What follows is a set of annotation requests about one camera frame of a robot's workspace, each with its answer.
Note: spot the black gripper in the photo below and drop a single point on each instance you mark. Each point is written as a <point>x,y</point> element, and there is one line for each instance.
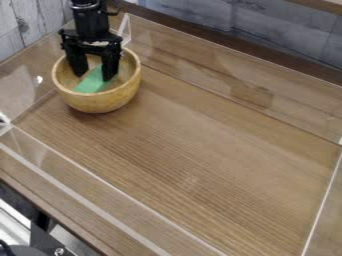
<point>91,37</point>

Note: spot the green rectangular block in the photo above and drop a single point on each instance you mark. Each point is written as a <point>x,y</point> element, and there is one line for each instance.
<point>94,84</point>

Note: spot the wooden bowl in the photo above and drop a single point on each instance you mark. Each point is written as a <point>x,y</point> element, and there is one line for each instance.
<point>91,95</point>

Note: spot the clear acrylic tray walls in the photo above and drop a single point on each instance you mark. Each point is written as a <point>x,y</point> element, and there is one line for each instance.
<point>220,164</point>

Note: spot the black metal bracket with screw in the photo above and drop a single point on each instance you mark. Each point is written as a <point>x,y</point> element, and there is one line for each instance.
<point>57,242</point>

